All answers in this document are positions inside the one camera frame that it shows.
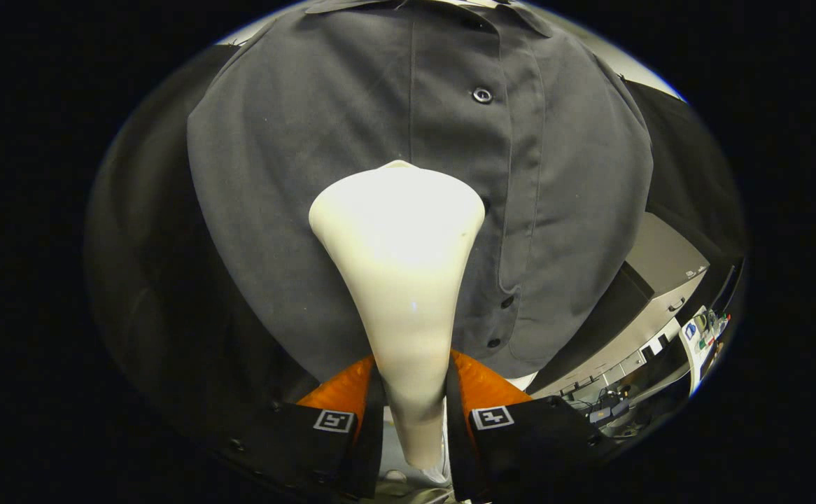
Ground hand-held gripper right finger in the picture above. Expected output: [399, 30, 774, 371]
[445, 349, 619, 502]

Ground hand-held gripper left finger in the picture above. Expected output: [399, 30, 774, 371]
[226, 353, 386, 501]

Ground grey button shirt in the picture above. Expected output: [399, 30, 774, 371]
[186, 0, 655, 382]

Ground white desk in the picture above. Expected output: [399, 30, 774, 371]
[680, 308, 731, 396]

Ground grey cabinet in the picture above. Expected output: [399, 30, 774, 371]
[527, 211, 711, 398]

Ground black floor cables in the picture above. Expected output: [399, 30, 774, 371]
[562, 381, 668, 438]

